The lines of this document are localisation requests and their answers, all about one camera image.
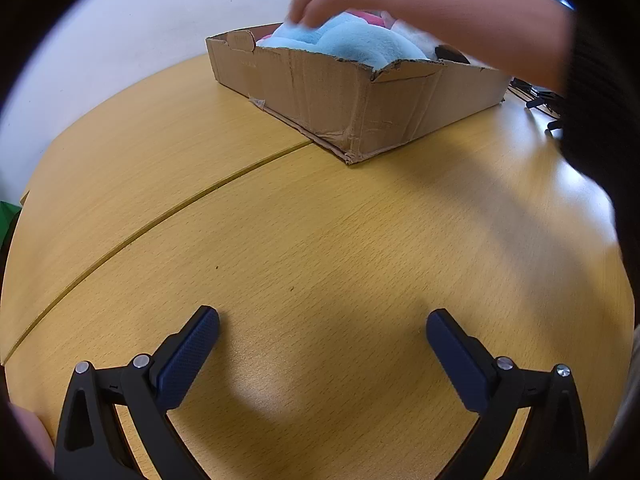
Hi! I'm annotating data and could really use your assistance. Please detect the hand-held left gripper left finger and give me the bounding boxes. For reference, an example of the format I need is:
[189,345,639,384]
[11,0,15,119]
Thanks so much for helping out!
[54,305,221,480]

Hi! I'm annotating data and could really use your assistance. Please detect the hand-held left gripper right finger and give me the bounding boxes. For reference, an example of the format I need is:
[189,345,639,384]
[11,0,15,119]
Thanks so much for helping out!
[425,308,591,480]

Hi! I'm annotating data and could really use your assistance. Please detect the cardboard box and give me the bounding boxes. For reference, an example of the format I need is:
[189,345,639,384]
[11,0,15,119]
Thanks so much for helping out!
[206,22,511,165]

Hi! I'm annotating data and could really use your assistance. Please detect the light blue plush toy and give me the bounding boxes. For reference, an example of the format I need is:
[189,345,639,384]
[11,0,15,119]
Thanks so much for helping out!
[256,11,426,68]

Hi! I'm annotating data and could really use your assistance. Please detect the person's right forearm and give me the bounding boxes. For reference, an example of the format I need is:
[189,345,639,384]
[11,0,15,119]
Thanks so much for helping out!
[525,0,640,281]

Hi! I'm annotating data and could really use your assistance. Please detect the green object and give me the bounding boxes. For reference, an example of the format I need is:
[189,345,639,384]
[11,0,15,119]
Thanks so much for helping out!
[0,200,21,253]

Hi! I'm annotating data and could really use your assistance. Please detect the white plush toy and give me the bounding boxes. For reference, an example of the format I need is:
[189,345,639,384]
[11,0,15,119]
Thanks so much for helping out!
[392,19,471,64]

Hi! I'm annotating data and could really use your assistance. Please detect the pink plush toy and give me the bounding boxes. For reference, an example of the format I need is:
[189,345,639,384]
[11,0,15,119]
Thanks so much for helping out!
[350,8,390,29]

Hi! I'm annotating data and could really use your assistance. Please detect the black cable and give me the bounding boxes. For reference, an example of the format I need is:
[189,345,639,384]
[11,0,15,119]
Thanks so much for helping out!
[507,77,567,136]

